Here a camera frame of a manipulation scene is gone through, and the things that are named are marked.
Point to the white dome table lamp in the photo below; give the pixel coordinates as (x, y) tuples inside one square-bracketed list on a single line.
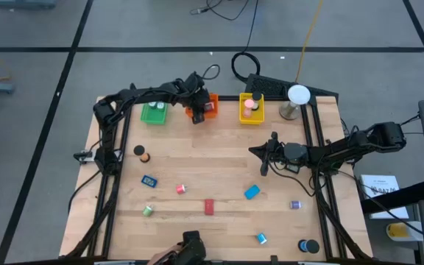
[(299, 94)]

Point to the green plastic basket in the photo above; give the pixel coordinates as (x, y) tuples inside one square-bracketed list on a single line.
[(155, 119)]

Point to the teal plastic box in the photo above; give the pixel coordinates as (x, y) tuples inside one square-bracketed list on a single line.
[(252, 192)]

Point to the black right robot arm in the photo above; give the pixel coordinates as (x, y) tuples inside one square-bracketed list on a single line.
[(344, 149)]

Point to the black perforated metal case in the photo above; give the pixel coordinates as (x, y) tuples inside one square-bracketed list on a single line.
[(271, 86)]

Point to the yellow white tape dispenser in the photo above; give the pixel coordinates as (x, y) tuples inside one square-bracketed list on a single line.
[(398, 231)]

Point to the grey blue metal base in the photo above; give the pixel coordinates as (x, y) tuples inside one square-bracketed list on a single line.
[(24, 3)]

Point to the black table clamp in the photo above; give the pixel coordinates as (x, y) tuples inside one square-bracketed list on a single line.
[(274, 259)]

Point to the black flat bar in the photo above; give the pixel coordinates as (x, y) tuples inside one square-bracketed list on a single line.
[(399, 197)]

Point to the pink hourglass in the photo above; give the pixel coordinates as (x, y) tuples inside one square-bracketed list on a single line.
[(249, 104)]

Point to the orange plastic basket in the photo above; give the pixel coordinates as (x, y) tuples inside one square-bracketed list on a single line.
[(215, 98)]

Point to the black hourglass orange sand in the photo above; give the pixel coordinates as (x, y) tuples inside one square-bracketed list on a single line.
[(139, 150)]

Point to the black hourglass blue sand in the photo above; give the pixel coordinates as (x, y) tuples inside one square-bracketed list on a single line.
[(312, 246)]

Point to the white paper label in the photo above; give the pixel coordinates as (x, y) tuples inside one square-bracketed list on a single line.
[(381, 184)]

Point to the yellow plastic basket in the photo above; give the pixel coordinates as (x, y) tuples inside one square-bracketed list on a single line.
[(256, 119)]

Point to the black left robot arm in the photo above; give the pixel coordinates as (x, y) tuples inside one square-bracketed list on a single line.
[(149, 92)]

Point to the red flat plastic box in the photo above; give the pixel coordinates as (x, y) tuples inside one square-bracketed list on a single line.
[(209, 207)]

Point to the red digital timer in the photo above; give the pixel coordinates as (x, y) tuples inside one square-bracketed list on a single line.
[(208, 106)]

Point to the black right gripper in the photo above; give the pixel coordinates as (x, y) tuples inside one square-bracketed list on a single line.
[(279, 154)]

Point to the black aluminium table frame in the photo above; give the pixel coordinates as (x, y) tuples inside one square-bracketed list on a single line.
[(230, 98)]

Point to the black hourglass pale sand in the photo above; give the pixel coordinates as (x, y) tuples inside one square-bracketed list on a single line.
[(257, 96)]

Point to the grey connector box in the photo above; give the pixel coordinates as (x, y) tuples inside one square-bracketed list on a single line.
[(87, 156)]

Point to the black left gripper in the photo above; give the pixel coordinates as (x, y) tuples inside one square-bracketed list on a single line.
[(197, 95)]

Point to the blue digital timer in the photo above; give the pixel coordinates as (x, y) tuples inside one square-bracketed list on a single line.
[(149, 181)]

